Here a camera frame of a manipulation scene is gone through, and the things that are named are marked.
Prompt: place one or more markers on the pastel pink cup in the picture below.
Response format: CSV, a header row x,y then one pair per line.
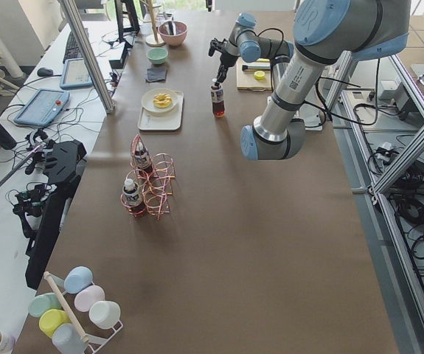
x,y
87,297

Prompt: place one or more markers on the mint green bowl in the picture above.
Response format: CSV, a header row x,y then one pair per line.
x,y
157,55

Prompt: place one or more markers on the tea bottle white cap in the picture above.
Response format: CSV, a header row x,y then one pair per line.
x,y
217,95

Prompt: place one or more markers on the black computer mouse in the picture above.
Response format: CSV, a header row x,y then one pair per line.
x,y
45,72

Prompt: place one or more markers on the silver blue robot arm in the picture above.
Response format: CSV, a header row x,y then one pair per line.
x,y
322,30

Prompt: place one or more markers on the white cup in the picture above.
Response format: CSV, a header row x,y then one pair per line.
x,y
105,314

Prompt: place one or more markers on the copper wire bottle rack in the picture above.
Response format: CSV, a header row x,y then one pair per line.
x,y
155,187

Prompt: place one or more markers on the white serving tray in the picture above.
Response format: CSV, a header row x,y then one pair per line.
x,y
153,118

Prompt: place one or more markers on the pastel yellow cup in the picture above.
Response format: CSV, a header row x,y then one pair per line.
x,y
51,320

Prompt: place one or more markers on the steel muddler rod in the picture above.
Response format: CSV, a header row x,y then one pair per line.
x,y
256,67

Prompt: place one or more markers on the metal ice scoop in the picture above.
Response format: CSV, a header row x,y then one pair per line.
x,y
171,27

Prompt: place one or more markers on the grey folded cloth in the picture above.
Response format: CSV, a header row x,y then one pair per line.
x,y
156,74

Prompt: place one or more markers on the black keyboard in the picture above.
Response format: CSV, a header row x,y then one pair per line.
x,y
72,50

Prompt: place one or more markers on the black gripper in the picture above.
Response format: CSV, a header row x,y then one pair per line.
x,y
226,59

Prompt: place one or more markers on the white round plate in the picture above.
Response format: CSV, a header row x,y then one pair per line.
x,y
147,100

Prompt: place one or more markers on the grey blue cup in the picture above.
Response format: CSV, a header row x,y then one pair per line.
x,y
66,340

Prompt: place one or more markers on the half cut lemon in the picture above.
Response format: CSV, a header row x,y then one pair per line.
x,y
259,75

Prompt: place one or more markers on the wooden cutting board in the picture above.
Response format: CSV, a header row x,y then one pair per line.
x,y
246,81

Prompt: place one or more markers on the white wire cup rack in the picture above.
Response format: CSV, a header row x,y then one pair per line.
x,y
99,338

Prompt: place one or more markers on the aluminium frame post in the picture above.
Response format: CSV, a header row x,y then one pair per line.
x,y
76,25

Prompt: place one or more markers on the long metal rod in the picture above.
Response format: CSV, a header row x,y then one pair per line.
x,y
5,177

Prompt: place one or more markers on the wooden rack handle dowel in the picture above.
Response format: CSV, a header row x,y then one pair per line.
x,y
53,284

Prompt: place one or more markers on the blue teach pendant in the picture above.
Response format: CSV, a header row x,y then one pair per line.
x,y
42,108
75,75

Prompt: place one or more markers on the glazed ring donut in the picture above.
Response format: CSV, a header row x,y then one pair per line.
x,y
162,100

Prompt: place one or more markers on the tea bottle in rack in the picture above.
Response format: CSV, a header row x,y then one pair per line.
x,y
132,198
142,159

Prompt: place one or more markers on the pastel green cup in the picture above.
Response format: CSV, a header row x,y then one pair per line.
x,y
42,303

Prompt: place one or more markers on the pastel blue cup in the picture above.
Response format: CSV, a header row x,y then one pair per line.
x,y
78,279

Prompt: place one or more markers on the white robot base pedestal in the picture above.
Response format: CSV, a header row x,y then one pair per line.
x,y
309,113

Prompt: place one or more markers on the pink bowl with ice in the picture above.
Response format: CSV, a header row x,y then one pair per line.
x,y
174,40

